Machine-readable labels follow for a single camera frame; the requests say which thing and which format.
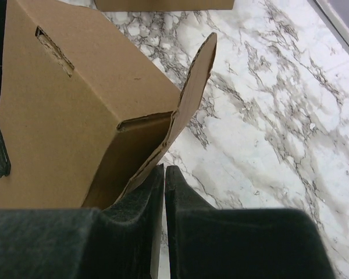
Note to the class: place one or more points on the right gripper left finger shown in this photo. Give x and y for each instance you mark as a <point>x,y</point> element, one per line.
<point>122,241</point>

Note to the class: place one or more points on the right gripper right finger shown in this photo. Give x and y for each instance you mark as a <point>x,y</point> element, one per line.
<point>205,242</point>

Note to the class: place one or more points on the large bottom cardboard box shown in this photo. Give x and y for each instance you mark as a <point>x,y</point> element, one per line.
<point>162,5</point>

